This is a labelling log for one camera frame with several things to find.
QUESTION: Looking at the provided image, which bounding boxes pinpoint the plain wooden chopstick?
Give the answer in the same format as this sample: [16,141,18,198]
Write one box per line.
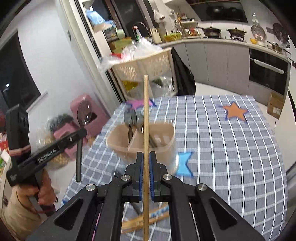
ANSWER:
[143,75,149,241]

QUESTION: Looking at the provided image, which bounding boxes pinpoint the grey translucent plastic spoon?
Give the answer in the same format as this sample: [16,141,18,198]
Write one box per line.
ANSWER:
[77,100,92,126]

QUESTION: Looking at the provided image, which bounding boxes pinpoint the person's left hand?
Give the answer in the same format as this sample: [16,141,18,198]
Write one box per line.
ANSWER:
[16,170,56,212]

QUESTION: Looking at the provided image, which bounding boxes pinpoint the short pink plastic stool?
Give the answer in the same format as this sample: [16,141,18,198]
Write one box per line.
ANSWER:
[54,122,87,160]

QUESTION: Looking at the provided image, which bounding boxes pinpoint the bag of yellow food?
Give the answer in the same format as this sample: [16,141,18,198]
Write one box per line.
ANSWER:
[37,113,73,170]

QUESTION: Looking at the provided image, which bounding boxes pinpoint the beige plastic utensil holder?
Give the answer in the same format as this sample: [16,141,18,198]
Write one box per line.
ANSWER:
[106,123,179,174]

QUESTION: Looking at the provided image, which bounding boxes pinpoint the tall pink plastic stool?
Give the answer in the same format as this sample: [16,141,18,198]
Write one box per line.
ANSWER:
[70,94,110,139]

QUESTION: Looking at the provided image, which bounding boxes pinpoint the grey spoon in holder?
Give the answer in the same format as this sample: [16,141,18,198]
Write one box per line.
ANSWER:
[124,108,143,144]

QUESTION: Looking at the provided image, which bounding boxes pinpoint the wooden chopstick on table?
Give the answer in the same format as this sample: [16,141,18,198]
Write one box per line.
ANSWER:
[121,211,170,233]

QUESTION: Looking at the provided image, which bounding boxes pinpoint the grey checked tablecloth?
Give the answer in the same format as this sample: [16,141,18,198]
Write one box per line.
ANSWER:
[60,94,289,241]

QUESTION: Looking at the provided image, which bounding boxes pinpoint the black hanging bag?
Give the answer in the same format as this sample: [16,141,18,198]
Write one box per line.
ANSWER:
[171,48,196,96]

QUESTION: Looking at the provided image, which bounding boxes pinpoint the beige plastic basket rack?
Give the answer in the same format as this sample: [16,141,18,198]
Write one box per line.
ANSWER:
[112,48,178,100]

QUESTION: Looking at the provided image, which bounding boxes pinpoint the clear plastic bags on rack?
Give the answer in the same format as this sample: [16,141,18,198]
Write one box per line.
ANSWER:
[97,38,163,72]

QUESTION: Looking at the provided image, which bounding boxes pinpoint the cardboard box on floor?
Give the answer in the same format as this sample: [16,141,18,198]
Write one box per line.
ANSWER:
[267,92,284,119]

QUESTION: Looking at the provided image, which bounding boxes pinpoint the green yellow colander basket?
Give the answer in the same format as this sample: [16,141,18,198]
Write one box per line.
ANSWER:
[163,33,182,42]

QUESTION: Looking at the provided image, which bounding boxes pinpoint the black wok on stove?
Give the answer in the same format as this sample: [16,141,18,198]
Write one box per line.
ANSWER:
[198,27,221,38]

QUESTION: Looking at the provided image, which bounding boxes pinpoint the black built-in oven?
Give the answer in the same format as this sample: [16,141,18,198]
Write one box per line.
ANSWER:
[249,49,290,95]

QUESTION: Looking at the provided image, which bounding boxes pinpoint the dark pot on stove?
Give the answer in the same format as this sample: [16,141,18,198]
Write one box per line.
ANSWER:
[227,28,247,39]

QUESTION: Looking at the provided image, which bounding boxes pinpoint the black range hood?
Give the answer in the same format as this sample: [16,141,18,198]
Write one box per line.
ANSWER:
[187,0,248,23]

